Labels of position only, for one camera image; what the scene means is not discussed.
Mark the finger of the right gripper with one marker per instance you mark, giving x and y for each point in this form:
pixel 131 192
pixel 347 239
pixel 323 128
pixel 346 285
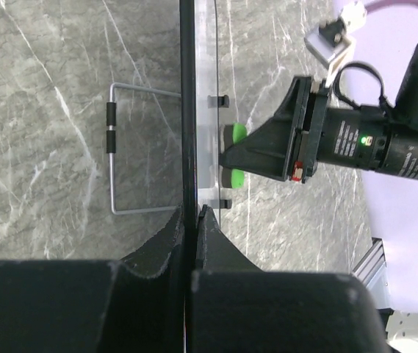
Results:
pixel 268 150

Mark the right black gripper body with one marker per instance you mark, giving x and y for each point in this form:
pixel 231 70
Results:
pixel 363 139

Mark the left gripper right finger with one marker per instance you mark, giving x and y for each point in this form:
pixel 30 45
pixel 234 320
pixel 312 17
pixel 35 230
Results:
pixel 236 307

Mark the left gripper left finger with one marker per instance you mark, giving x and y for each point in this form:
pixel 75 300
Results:
pixel 133 304

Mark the green whiteboard eraser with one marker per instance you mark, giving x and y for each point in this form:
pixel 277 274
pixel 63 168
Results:
pixel 229 135

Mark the white whiteboard black frame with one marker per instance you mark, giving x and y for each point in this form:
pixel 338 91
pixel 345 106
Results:
pixel 200 123

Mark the aluminium right side rail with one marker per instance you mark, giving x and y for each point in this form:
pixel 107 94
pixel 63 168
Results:
pixel 371 271

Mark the metal wire whiteboard stand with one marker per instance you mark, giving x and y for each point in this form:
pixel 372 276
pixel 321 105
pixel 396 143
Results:
pixel 111 119

